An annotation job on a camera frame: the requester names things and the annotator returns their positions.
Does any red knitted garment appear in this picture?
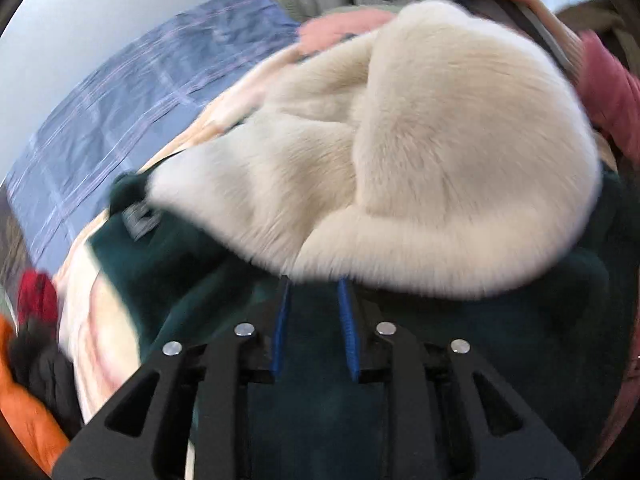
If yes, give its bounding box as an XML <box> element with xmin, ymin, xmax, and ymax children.
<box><xmin>16</xmin><ymin>269</ymin><xmax>58</xmax><ymax>326</ymax></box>

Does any pink lettered fleece blanket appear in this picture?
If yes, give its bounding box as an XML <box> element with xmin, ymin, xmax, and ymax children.
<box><xmin>54</xmin><ymin>44</ymin><xmax>302</xmax><ymax>420</ymax></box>

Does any orange puffer jacket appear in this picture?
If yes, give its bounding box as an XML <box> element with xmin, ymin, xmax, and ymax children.
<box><xmin>0</xmin><ymin>316</ymin><xmax>70</xmax><ymax>478</ymax></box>

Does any dark green fleece sweater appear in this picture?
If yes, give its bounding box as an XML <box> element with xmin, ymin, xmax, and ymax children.
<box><xmin>91</xmin><ymin>170</ymin><xmax>639</xmax><ymax>479</ymax></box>

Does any cream fluffy fleece garment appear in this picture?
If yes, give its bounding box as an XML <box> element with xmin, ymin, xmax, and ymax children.
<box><xmin>146</xmin><ymin>1</ymin><xmax>602</xmax><ymax>298</ymax></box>

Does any blue plaid quilt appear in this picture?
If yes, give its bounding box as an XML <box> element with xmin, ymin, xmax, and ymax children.
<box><xmin>4</xmin><ymin>0</ymin><xmax>298</xmax><ymax>273</ymax></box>

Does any pink quilted pillow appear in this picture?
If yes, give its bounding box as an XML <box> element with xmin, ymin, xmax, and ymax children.
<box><xmin>298</xmin><ymin>8</ymin><xmax>396</xmax><ymax>55</ymax></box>

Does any black garment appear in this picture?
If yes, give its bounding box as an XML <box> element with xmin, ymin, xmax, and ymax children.
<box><xmin>8</xmin><ymin>318</ymin><xmax>84</xmax><ymax>440</ymax></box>

